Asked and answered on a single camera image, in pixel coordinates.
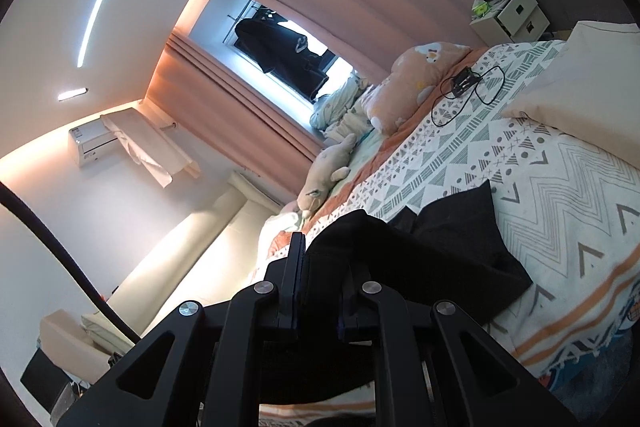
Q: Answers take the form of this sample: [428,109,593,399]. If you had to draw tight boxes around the crumpled light blue bedding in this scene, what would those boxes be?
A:
[309,74,371,128]

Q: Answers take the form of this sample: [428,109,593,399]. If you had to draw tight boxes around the white pillow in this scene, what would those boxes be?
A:
[257,209,306,288]

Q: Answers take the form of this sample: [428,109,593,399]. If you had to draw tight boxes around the beige plush toy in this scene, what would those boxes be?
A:
[297,133,357,220]

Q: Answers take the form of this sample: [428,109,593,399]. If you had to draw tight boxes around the white air conditioner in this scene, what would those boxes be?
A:
[68,107,151,166]

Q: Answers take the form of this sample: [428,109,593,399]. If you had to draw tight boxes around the beige folded cloth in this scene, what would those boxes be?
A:
[500,21,640,168]

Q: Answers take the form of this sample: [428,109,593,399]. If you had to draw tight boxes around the cream padded headboard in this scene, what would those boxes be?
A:
[80,172,283,358]

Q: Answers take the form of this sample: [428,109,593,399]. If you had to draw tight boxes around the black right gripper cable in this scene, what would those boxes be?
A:
[0,181,142,344]

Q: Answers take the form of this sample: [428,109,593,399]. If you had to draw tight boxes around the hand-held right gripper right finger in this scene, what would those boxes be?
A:
[337,257,593,427]

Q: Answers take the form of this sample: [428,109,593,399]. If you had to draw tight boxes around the black framed window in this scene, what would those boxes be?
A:
[190,0,363,108]

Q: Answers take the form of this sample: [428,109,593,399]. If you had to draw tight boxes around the dark hanging coat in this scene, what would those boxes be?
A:
[234,18,331,100]

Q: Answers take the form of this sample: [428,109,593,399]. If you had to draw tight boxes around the black box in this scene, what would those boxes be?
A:
[20,347,68,413]

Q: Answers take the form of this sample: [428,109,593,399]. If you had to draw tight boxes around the bed with patterned quilt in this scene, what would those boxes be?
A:
[270,39,640,418]

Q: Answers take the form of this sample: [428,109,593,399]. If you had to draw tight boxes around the beige upholstered seat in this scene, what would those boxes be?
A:
[39,309,118,383]

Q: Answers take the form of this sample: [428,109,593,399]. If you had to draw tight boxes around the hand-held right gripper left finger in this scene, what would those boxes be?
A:
[55,232,307,427]

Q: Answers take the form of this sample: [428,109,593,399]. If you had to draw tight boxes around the pink printed pillow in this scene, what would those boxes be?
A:
[361,42,473,132]

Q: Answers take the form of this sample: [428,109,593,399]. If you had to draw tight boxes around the black button shirt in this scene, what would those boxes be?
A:
[257,179,533,403]

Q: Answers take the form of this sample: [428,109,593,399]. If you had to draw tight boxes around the black device with cable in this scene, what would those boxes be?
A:
[431,67,506,128]

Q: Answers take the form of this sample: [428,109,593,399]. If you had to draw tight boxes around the white hanging garment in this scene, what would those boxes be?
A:
[100,107,201,188]

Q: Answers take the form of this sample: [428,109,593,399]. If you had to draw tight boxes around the white nightstand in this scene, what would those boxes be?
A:
[470,0,551,42]

